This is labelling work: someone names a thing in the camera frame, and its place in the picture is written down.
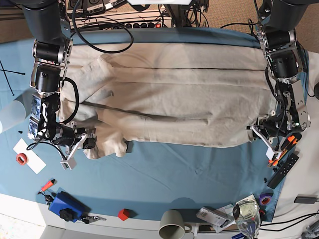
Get black gripper screen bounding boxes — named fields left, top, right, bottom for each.
left=258, top=119, right=283, bottom=138
left=74, top=128, right=97, bottom=149

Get beige T-shirt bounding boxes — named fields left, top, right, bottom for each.
left=67, top=43, right=276, bottom=160

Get orange black utility knife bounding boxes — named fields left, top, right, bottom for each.
left=268, top=132, right=302, bottom=167

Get black remote control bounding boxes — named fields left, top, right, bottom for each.
left=267, top=153, right=299, bottom=189

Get orange marker pen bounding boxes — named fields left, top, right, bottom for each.
left=38, top=179, right=56, bottom=194

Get white paper sheet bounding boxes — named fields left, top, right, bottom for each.
left=13, top=138, right=46, bottom=174

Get blue table cloth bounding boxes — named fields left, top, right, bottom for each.
left=0, top=29, right=273, bottom=221

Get blue box with knob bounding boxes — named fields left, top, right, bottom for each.
left=49, top=191, right=86, bottom=223

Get red tape roll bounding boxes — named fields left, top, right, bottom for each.
left=16, top=153, right=28, bottom=166

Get purple tape roll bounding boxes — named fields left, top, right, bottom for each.
left=259, top=192, right=273, bottom=206

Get black power adapter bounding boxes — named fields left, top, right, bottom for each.
left=294, top=195, right=318, bottom=204

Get key bunch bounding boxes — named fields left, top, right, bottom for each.
left=81, top=216, right=107, bottom=224

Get red cube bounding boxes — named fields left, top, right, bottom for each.
left=117, top=209, right=130, bottom=221

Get frosted plastic cup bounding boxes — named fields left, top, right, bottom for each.
left=0, top=100, right=26, bottom=133

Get clear wine glass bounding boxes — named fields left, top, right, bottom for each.
left=233, top=199, right=261, bottom=239

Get packaged white device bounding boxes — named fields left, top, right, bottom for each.
left=196, top=207, right=232, bottom=228

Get grey ceramic mug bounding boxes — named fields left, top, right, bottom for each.
left=159, top=210, right=192, bottom=239

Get white power strip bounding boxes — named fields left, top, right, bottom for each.
left=75, top=10, right=173, bottom=27

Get white wrist camera screen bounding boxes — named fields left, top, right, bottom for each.
left=60, top=158, right=76, bottom=170
left=266, top=147, right=279, bottom=160

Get black cable tie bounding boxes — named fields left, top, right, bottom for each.
left=0, top=59, right=26, bottom=97

